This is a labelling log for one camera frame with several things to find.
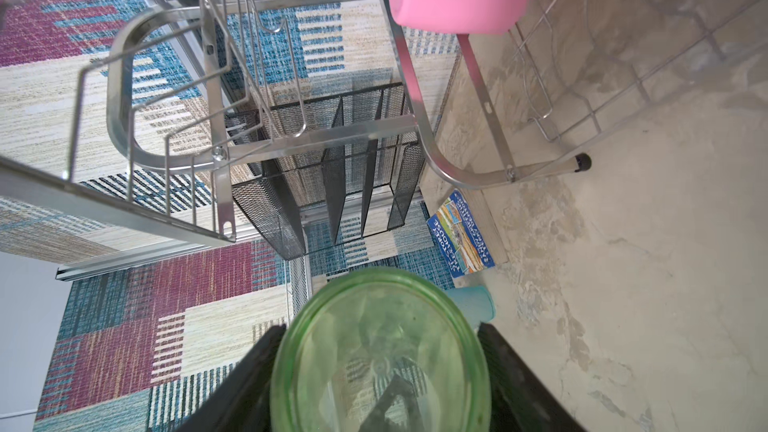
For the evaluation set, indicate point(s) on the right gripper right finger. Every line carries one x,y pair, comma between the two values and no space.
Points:
520,401

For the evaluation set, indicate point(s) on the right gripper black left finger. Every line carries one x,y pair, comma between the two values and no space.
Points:
241,402

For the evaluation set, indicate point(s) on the green translucent cup front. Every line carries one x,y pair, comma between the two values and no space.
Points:
380,349

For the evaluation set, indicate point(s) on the silver wire dish rack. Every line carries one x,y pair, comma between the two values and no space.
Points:
126,123

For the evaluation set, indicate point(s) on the black mesh shelf rack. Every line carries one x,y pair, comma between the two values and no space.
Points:
314,200

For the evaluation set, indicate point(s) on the blue picture book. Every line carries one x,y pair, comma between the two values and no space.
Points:
458,237

